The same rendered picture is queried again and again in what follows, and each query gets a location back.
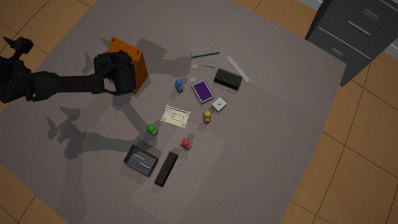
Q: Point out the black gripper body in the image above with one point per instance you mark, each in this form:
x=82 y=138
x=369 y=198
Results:
x=22 y=45

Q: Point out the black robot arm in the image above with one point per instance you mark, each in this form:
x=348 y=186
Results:
x=115 y=66

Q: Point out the grey flat bar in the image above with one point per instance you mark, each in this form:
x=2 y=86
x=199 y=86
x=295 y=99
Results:
x=205 y=53
x=238 y=69

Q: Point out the yellow rubber stamp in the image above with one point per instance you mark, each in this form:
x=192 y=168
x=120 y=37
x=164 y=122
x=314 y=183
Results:
x=206 y=115

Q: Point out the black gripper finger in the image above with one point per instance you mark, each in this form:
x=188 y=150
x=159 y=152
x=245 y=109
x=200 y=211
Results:
x=10 y=42

